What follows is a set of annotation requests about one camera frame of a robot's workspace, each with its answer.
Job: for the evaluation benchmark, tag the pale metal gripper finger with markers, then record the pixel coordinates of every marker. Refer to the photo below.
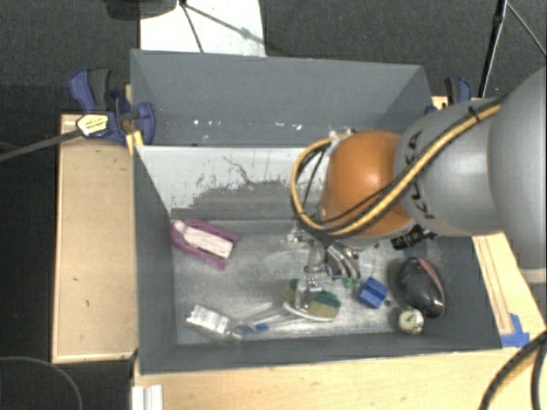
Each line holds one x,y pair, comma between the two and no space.
300,297
313,284

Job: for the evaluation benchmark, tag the white sunglasses with green lenses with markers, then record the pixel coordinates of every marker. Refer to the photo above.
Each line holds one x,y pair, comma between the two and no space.
324,307

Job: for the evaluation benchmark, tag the clear stick with blue tip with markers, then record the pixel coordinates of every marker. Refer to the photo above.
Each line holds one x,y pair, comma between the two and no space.
261,326

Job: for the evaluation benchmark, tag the blue block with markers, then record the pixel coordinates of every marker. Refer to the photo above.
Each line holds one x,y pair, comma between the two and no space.
372,292

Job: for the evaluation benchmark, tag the black computer mouse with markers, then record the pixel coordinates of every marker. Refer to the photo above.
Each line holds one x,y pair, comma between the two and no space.
421,288

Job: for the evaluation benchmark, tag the clear and silver plastic packet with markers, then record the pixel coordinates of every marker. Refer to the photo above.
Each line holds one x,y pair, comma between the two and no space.
209,320

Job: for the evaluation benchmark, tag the small white round thing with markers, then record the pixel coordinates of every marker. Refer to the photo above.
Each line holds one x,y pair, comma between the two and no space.
411,320

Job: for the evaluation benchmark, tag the grey metal bin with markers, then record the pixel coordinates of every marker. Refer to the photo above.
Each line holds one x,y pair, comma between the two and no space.
256,101

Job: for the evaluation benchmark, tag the pale wood board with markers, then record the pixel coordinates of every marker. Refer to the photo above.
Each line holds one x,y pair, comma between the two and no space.
94,246

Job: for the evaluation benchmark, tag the black cylinder on white bracket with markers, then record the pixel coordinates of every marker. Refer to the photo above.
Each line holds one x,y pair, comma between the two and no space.
410,240

